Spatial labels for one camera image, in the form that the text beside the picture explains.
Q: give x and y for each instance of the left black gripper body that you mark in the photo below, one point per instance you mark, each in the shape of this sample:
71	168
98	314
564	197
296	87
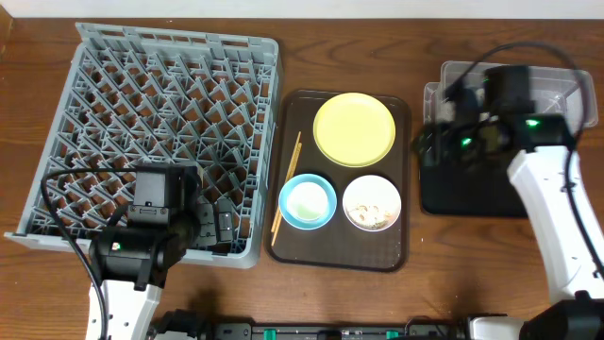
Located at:
208	219

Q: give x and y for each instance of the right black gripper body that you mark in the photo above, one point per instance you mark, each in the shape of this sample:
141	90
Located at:
452	144

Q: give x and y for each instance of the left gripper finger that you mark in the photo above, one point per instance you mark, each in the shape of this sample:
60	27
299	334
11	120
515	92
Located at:
207	235
224	216

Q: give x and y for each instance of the wooden chopstick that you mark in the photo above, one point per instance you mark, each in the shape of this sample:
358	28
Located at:
289	174
286	191

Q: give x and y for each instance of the light blue bowl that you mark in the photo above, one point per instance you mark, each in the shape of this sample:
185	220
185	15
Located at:
332	203

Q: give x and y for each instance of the yellow round plate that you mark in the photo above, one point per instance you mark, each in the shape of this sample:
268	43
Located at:
354	129

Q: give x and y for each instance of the white pink bowl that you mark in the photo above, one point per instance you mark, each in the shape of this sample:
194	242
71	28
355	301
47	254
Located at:
372	190

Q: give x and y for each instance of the small white cup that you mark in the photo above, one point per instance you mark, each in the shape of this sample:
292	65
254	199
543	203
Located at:
307	202

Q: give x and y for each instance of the rice and nut scraps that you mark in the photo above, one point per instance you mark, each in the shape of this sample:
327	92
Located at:
369	216

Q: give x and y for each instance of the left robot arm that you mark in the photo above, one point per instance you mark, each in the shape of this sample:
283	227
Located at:
143	239

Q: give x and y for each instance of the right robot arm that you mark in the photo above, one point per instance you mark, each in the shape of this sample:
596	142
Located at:
544	171

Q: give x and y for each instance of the black waste tray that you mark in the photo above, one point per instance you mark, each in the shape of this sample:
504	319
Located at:
456	179

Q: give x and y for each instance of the grey plastic dishwasher rack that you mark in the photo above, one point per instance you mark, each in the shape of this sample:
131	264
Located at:
137	94

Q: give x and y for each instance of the clear plastic bin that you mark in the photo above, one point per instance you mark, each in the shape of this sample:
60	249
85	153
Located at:
554	90

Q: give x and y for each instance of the brown plastic serving tray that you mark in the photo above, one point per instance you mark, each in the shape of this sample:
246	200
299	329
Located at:
338	243

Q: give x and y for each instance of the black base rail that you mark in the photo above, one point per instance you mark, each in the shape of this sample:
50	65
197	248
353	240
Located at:
330	332

